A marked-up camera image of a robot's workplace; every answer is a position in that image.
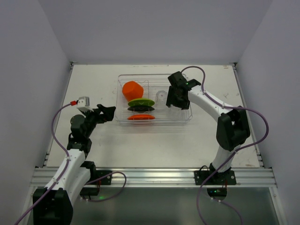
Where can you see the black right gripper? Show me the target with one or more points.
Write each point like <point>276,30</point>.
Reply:
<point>177,101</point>

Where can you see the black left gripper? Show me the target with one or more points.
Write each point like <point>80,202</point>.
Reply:
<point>99,114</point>

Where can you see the clear faceted glass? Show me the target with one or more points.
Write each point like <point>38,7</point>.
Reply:
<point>161,97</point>
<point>175,113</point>

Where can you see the orange plastic plate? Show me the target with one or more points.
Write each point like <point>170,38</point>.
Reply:
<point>141,117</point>

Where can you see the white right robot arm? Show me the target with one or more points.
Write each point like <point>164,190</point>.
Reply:
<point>232,124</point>

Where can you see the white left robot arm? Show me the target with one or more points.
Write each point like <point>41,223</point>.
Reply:
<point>54,203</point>

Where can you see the black left finger, left gripper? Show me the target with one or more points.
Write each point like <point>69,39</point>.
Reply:
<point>106,113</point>

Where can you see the green plastic plate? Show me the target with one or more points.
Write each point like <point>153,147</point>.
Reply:
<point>141,101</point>

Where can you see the black plastic plate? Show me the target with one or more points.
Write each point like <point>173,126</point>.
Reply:
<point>141,108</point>

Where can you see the orange plastic cup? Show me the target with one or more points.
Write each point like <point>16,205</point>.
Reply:
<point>132,90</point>

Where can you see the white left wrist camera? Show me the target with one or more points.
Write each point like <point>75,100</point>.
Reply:
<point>83,104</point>

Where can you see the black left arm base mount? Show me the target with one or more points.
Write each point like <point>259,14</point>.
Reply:
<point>94,191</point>

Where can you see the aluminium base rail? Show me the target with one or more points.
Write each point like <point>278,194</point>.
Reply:
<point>171,178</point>

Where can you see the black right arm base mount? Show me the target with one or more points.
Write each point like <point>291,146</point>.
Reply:
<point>221,180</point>

